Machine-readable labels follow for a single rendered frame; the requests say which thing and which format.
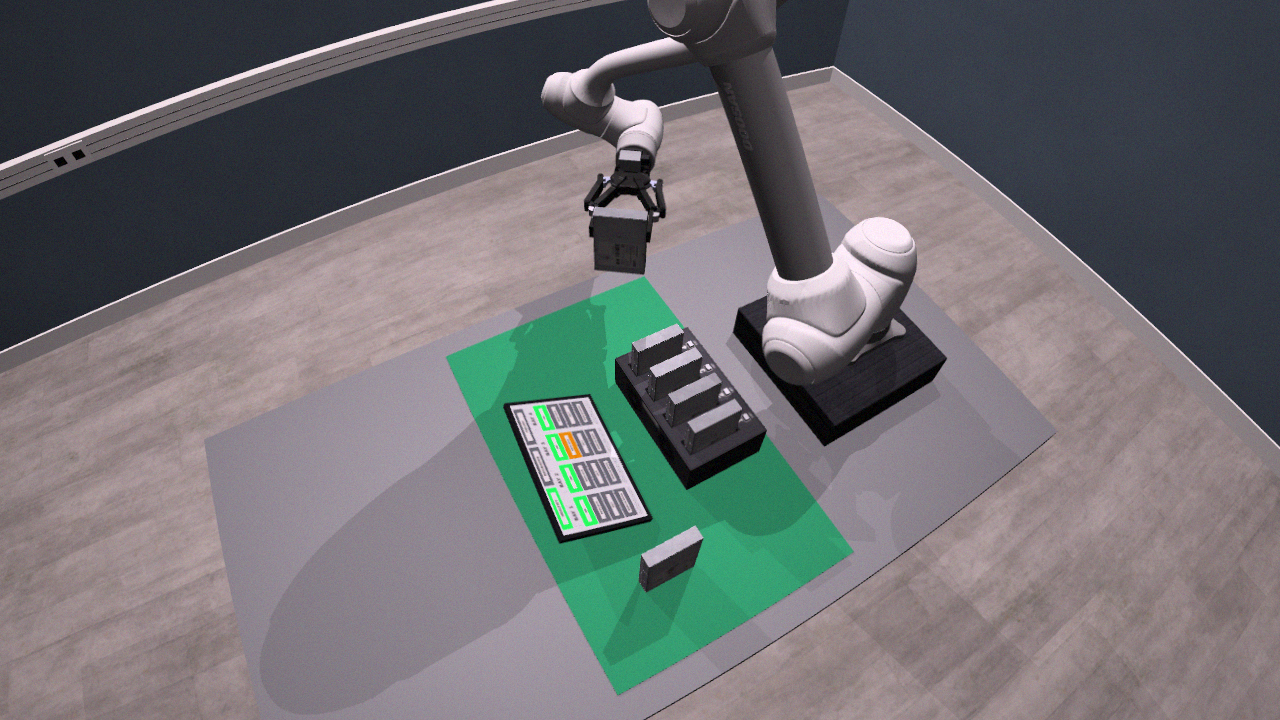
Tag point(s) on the grey hard drive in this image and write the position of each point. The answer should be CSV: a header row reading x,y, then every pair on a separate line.
x,y
619,237
669,559
674,373
656,348
712,426
693,399

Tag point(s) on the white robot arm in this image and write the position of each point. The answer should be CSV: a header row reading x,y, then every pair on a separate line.
x,y
819,318

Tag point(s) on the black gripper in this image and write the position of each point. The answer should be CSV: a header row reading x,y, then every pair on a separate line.
x,y
627,184

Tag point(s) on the black-framed status screen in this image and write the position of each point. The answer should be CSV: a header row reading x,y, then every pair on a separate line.
x,y
582,480

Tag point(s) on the green flat mat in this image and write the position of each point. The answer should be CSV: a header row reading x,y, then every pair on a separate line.
x,y
765,535

